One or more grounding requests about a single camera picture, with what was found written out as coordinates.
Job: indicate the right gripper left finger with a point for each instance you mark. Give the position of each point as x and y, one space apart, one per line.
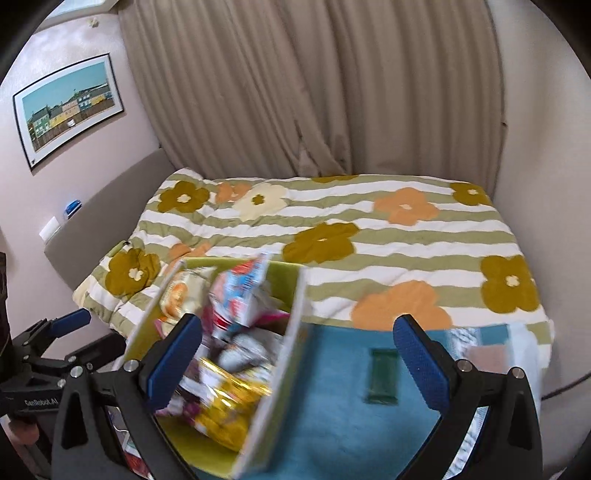
85 445

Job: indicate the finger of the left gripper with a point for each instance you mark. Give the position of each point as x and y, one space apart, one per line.
35 340
99 353

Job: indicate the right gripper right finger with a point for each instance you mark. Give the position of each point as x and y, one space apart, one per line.
509 444

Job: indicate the red white blue snack bag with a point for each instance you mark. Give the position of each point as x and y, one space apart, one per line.
239 297

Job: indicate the dark green snack bar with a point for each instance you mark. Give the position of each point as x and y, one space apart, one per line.
382 384

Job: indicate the orange white snack bag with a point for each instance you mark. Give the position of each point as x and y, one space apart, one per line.
186 293

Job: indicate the gold snack bag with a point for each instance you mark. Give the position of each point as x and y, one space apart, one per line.
227 405

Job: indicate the left hand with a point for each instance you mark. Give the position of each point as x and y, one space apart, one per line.
23 433

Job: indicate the green yellow cardboard box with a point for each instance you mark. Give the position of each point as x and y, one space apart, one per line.
284 341

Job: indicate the pink packet on towel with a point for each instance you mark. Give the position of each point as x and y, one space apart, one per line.
490 358

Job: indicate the grey bed headboard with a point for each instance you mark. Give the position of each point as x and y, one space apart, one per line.
105 219

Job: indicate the blue object on headboard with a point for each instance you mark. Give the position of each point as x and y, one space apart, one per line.
71 208

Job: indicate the blue patterned towel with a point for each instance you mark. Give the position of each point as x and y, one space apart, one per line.
333 431

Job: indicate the framed street picture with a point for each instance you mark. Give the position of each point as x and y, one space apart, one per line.
63 105

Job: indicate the floral striped quilt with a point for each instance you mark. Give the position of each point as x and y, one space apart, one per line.
374 246

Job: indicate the beige curtain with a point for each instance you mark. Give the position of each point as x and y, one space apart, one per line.
318 88

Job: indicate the white wall switch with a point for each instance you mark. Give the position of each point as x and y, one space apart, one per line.
49 229

